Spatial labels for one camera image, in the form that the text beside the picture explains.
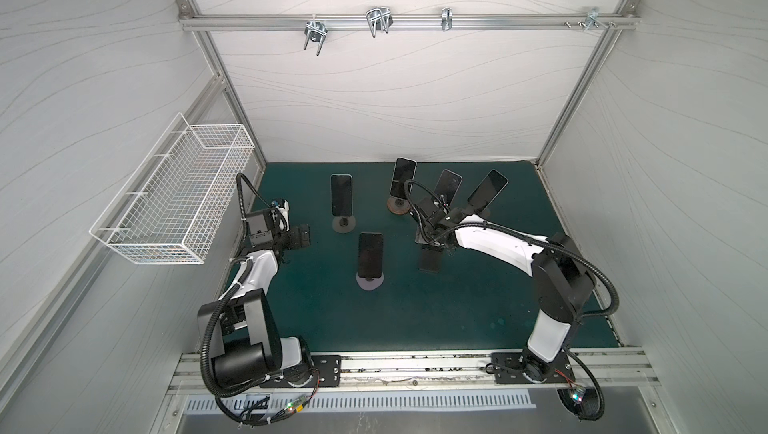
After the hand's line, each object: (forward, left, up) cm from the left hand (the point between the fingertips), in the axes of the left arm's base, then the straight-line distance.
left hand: (296, 224), depth 91 cm
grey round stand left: (+8, -12, -11) cm, 18 cm away
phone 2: (+22, -65, -9) cm, 70 cm away
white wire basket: (-8, +21, +22) cm, 32 cm away
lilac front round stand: (-15, -23, -10) cm, 29 cm away
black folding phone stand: (-6, -42, -10) cm, 44 cm away
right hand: (+1, -43, -1) cm, 43 cm away
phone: (+14, -48, +3) cm, 50 cm away
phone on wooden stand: (+22, -33, +3) cm, 40 cm away
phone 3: (-10, -24, +1) cm, 26 cm away
